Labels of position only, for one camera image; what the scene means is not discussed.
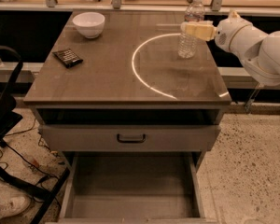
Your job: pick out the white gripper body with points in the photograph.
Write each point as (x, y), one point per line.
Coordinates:
(230, 32)

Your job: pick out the clear plastic water bottle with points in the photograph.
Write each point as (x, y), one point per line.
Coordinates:
(188, 43)

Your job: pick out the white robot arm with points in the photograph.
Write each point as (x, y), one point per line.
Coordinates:
(257, 51)

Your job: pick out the black rxbar chocolate wrapper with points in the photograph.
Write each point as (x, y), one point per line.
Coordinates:
(67, 57)

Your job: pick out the white ceramic bowl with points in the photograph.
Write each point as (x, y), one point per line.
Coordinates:
(89, 24)

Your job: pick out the grey wooden drawer cabinet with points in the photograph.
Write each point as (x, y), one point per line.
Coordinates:
(130, 75)

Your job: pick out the closed grey drawer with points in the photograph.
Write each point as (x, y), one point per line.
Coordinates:
(96, 138)

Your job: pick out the open grey bottom drawer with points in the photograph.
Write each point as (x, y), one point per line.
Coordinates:
(132, 188)

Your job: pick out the white sneaker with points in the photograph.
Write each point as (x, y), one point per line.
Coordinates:
(14, 206)

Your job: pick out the black drawer handle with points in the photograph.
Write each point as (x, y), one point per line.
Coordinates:
(131, 139)

